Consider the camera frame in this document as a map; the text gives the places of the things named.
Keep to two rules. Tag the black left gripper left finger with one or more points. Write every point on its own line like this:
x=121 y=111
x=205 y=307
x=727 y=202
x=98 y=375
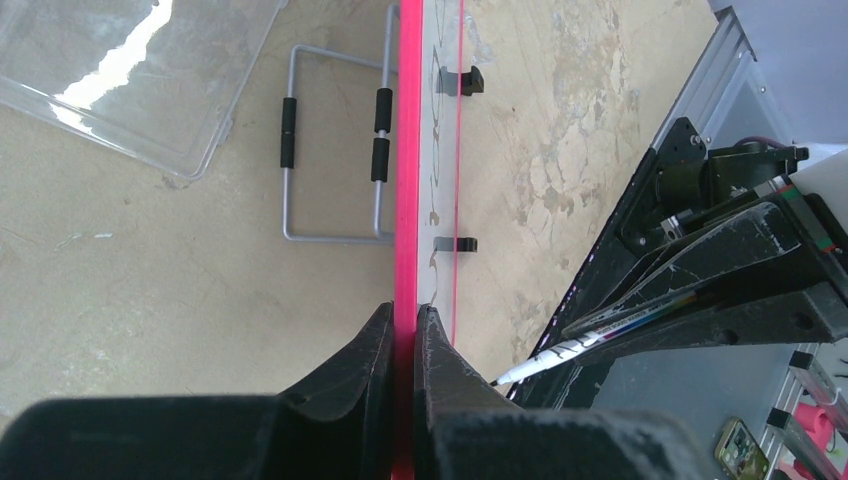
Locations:
x=332 y=424

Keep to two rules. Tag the aluminium frame rail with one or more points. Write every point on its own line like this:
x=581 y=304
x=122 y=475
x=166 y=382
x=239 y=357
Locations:
x=727 y=52

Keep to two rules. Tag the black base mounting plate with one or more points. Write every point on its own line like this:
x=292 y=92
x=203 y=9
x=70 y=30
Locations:
x=677 y=194

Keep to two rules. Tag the pink object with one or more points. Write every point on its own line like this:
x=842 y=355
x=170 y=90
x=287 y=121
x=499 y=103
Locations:
x=829 y=443

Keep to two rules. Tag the red framed whiteboard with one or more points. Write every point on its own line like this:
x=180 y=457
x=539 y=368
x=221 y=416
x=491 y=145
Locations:
x=427 y=148

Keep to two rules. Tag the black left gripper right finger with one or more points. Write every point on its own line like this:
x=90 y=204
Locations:
x=465 y=429

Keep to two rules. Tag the clear plastic box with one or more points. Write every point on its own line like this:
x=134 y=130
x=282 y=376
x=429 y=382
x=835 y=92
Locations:
x=155 y=80

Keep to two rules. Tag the white dry erase marker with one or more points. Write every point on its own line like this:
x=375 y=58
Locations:
x=607 y=326

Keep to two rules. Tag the smartphone on table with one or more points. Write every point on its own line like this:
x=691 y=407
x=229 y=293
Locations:
x=739 y=454

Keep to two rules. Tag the grey wire whiteboard stand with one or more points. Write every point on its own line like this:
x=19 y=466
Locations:
x=337 y=140

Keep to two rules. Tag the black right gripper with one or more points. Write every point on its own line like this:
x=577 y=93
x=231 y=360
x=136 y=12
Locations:
x=813 y=194

